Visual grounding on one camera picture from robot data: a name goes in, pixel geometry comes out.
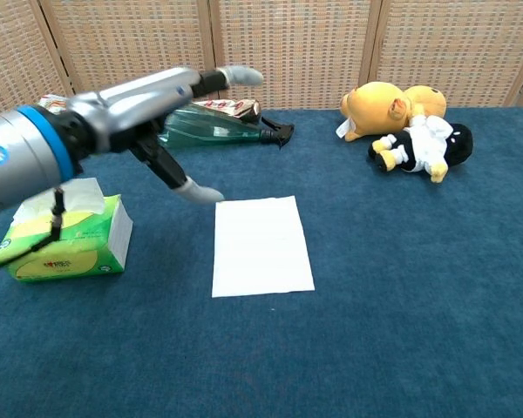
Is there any white tissue sheet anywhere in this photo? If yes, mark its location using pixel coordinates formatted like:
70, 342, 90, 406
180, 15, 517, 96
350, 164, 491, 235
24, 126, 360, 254
211, 195, 316, 299
10, 177, 107, 228

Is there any white printed snack bag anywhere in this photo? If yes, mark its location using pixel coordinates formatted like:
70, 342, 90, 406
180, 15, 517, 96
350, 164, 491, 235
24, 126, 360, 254
36, 94, 71, 116

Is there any green plastic spray bottle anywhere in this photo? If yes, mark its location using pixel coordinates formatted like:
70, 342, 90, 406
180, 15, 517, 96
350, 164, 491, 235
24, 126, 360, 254
156, 108, 296, 152

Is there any yellow plush toy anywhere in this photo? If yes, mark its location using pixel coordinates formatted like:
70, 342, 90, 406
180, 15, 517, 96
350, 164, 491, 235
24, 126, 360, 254
338, 81, 447, 143

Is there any green tissue pack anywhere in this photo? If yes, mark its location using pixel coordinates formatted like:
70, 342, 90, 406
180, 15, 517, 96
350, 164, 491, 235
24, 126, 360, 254
0, 193, 134, 284

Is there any blue table mat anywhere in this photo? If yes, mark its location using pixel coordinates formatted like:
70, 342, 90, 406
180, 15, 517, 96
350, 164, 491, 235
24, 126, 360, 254
0, 106, 523, 418

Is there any red patterned snack packet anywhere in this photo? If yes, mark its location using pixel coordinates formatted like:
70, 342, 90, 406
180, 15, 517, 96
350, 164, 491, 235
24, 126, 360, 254
191, 98, 262, 124

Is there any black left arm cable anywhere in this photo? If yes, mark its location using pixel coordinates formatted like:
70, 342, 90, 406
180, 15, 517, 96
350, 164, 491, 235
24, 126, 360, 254
0, 185, 66, 273

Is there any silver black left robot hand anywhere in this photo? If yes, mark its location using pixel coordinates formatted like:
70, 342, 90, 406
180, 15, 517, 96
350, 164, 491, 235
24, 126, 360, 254
47, 64, 266, 205

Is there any black white plush doll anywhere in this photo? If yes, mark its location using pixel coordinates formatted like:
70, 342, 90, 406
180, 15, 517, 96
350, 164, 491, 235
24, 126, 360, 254
367, 114, 474, 185

